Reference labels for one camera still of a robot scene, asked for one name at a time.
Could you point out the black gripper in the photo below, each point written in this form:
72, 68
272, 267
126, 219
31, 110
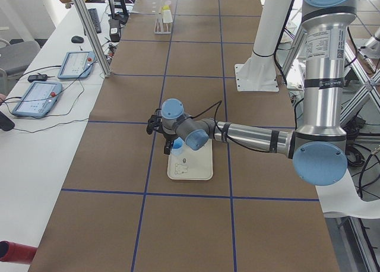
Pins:
168, 138

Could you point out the white plastic cup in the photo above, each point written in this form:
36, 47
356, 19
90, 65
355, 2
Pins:
167, 16

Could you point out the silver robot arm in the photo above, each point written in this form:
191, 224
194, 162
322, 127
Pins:
317, 144

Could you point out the blue plastic cup near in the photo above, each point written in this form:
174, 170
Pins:
177, 147

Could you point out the cream plastic tray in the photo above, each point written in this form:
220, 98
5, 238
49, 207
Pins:
192, 165

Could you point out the far teach pendant tablet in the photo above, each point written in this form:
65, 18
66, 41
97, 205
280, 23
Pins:
76, 65

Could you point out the teach pendant tablet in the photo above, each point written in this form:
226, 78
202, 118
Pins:
76, 65
38, 100

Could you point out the black label box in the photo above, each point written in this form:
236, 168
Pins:
114, 30

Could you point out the near teach pendant tablet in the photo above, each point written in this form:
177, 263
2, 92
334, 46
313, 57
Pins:
38, 100

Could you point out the black computer mouse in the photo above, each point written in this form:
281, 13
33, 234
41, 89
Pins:
77, 39

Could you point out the black keyboard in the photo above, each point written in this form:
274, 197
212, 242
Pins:
95, 19

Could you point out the white plastic chair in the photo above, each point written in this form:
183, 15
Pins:
341, 200

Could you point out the red cardboard tube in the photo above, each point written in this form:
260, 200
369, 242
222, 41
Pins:
17, 253

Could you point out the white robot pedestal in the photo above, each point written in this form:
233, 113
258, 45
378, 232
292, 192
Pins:
258, 73

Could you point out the white wire cup rack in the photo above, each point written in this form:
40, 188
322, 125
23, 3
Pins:
160, 27

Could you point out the aluminium frame post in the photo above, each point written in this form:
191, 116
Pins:
82, 11

